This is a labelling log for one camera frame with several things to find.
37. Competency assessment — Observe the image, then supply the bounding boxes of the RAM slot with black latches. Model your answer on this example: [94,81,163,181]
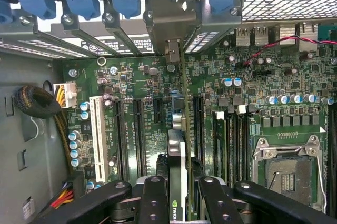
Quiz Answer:
[243,115,252,182]
[227,113,236,182]
[327,104,337,216]

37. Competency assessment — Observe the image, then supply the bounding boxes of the RAM slot with white latches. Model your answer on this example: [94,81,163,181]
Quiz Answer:
[235,104,247,182]

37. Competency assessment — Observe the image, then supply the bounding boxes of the long expansion slot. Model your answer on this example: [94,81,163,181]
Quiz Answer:
[112,97,130,182]
[132,98,148,177]
[193,95,206,166]

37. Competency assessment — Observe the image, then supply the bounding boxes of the CPU socket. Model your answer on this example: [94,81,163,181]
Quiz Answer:
[252,134,327,213]

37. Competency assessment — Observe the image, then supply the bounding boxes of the white expansion slot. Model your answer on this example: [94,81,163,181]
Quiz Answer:
[88,95,109,183]

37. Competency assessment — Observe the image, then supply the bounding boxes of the short black expansion slot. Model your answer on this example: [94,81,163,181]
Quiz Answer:
[153,97,164,124]

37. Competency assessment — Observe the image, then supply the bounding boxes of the green motherboard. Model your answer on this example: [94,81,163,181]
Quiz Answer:
[51,33,337,217]

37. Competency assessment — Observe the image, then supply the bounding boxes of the white power connector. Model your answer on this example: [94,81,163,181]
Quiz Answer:
[53,82,77,109]

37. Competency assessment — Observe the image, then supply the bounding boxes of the open black PC case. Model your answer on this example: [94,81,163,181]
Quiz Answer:
[0,0,337,224]

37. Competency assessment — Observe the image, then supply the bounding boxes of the metal USB port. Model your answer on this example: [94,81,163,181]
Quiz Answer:
[254,26,269,46]
[235,26,251,46]

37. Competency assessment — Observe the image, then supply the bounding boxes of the metal port block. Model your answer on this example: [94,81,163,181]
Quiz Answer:
[279,24,297,44]

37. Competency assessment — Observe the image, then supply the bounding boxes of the metal slot cover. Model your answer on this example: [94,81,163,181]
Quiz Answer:
[184,0,243,53]

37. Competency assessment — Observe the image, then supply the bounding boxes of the metal network port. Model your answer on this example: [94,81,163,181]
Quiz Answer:
[299,23,318,51]

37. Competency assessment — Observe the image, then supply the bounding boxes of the teal port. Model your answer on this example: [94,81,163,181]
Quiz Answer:
[317,24,337,43]

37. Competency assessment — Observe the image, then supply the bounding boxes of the coloured power wires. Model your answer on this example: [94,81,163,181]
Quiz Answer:
[49,181,76,209]

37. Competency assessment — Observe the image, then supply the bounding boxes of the black braided cable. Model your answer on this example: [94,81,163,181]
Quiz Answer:
[13,85,73,172]

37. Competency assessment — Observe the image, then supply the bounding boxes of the red and black wire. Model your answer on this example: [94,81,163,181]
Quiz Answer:
[243,36,337,67]

